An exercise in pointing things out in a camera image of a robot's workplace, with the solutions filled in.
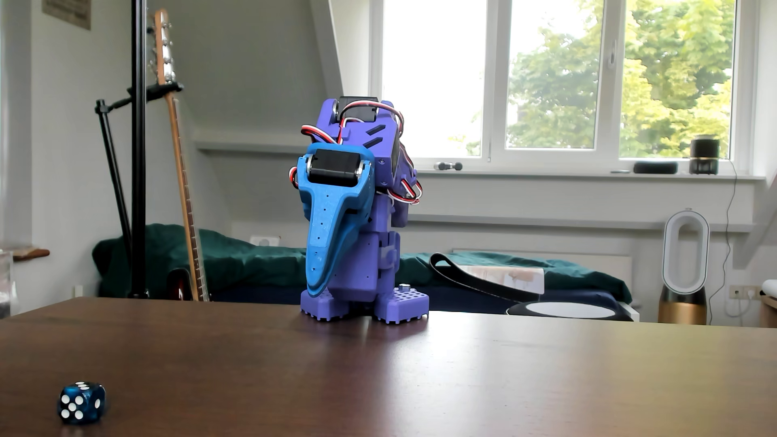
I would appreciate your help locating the blue gripper with motor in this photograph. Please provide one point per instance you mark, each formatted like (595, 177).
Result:
(332, 194)

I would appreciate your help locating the blue dice with white dots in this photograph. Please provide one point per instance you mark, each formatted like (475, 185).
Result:
(82, 402)

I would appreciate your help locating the purple robot arm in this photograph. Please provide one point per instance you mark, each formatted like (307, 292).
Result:
(364, 267)

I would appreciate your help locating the small grey black dumbbell object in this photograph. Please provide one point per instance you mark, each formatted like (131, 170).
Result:
(448, 166)

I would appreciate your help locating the dark blue mattress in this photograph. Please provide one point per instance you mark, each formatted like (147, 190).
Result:
(461, 298)

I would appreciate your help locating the wooden neck electric guitar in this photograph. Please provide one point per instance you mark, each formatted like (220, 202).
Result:
(182, 182)

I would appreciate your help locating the open white book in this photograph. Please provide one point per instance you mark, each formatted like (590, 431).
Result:
(510, 278)

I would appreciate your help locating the black vertical stand pole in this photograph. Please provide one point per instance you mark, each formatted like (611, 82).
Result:
(139, 152)

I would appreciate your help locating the black guitar stand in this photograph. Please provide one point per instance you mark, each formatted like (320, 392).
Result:
(115, 164)

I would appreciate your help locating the round black white tray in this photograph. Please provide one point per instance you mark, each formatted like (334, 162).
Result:
(567, 310)

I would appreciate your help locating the brown wooden shelf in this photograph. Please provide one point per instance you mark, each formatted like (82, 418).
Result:
(30, 253)

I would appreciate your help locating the flat black oval device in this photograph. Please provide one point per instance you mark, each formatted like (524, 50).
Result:
(655, 167)

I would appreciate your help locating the clear glass container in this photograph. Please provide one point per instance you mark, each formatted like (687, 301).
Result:
(5, 285)

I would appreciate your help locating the white gold bladeless fan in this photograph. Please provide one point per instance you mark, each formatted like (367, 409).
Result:
(683, 303)

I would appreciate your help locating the black cylindrical speaker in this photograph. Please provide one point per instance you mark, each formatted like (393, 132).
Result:
(704, 152)

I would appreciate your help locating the white roll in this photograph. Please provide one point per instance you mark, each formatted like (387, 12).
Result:
(771, 288)

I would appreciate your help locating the light wooden furniture piece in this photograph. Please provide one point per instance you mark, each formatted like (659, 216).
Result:
(768, 312)

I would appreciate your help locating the white wall outlet plate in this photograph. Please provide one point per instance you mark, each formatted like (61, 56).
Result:
(265, 241)

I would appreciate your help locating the white window frame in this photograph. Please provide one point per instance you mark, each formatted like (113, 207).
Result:
(496, 79)

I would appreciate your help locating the framed wall picture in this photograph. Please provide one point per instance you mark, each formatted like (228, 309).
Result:
(67, 12)

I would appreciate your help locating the white wall power socket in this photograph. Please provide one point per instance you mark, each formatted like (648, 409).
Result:
(743, 292)

